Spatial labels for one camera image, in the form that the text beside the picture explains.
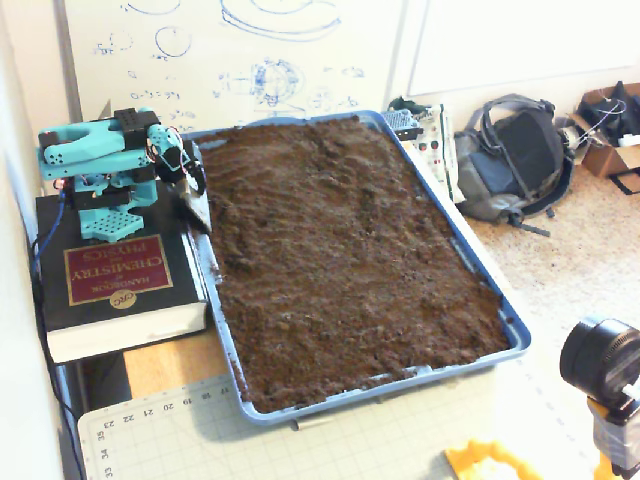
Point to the yellow taped camera stand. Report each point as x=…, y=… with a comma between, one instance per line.
x=615, y=440

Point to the black round camera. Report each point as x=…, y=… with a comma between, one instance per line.
x=600, y=355

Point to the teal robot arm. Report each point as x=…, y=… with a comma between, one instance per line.
x=85, y=150

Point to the small metal bar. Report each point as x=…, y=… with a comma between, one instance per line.
x=312, y=423

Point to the black chemistry physics handbook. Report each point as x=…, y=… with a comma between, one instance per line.
x=120, y=270

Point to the grey backpack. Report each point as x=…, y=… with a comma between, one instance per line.
x=520, y=145

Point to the whiteboard with blue drawings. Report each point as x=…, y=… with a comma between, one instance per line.
x=225, y=50

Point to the blank whiteboard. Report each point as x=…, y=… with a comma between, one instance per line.
x=525, y=40

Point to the brown cardboard box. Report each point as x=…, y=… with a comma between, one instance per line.
x=607, y=157

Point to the foil wrapped gripper finger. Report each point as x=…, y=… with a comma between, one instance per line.
x=196, y=212

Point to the brown soil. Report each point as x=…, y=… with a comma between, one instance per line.
x=350, y=250

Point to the pale green cutting mat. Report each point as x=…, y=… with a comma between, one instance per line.
x=300, y=450

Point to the white electronics board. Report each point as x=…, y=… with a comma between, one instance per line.
x=440, y=150

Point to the blue plastic tray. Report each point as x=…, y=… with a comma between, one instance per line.
x=520, y=344

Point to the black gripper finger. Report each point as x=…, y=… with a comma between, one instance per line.
x=197, y=177

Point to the yellow plastic object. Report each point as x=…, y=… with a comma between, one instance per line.
x=470, y=457

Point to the black fabric bundle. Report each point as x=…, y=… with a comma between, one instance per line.
x=612, y=112

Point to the dark green cloth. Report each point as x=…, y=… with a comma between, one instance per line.
x=402, y=104

